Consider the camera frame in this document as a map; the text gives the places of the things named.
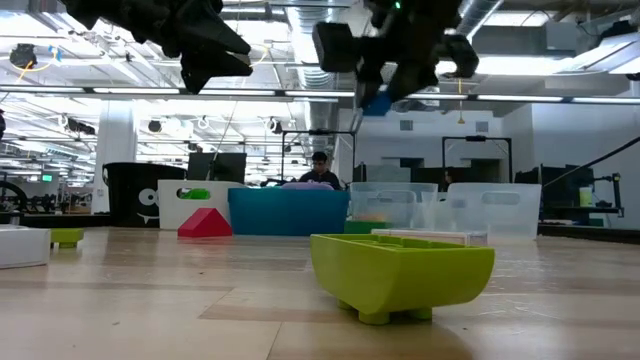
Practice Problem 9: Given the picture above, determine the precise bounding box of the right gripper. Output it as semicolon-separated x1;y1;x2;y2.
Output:
311;0;481;110

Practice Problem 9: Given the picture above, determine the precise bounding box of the black gantry frame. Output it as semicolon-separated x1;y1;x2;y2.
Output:
280;129;357;189
441;134;514;184

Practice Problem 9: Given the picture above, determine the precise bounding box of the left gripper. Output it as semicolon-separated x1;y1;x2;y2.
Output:
59;0;255;96

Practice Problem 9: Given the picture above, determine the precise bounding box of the white playing card box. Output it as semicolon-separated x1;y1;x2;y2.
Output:
0;224;52;270

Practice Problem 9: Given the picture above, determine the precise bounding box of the red roof-shaped toy brick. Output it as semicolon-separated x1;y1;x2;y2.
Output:
177;207;234;239

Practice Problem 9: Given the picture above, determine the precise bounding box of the black cup with face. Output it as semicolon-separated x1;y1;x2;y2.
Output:
102;162;187;230

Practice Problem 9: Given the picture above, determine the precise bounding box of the purple foam die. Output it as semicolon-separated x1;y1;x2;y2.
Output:
281;181;336;191

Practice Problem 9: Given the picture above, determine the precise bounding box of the black round wheel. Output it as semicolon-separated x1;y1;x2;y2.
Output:
0;180;30;215

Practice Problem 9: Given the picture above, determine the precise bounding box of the blue big-stud toy brick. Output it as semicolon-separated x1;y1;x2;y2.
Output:
362;90;394;118

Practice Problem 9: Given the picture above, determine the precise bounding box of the lime green curved toy brick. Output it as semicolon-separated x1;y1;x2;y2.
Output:
308;233;496;326

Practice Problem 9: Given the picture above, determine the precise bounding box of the black background monitor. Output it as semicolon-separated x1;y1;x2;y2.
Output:
187;152;248;184

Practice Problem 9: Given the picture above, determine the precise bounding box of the black diagonal rod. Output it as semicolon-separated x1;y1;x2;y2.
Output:
542;142;640;191

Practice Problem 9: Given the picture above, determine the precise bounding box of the black ceiling camera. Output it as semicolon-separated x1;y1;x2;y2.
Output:
8;43;39;69

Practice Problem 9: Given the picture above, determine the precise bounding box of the silver ceiling air duct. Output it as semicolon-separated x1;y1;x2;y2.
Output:
284;0;351;132

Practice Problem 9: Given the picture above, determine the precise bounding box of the black desk stand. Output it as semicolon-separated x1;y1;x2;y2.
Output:
594;172;626;219

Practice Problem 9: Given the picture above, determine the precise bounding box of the white building column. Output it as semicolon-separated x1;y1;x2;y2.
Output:
92;102;139;215

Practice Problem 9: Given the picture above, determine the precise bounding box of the green stepped toy brick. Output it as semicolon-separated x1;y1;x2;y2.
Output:
177;187;212;201

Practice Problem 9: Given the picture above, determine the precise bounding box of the blue plastic bin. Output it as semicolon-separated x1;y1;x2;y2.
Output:
227;186;351;237

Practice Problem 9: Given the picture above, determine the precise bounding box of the white plastic bin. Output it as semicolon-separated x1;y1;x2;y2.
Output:
157;179;246;231

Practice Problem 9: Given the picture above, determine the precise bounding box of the clear plastic bin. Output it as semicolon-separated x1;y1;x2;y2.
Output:
434;182;543;240
348;181;440;231

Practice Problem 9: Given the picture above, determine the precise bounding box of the ceiling light strip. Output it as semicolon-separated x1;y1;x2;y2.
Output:
0;85;356;99

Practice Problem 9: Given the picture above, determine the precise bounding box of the large ceiling light panel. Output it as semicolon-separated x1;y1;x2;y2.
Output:
434;29;640;77

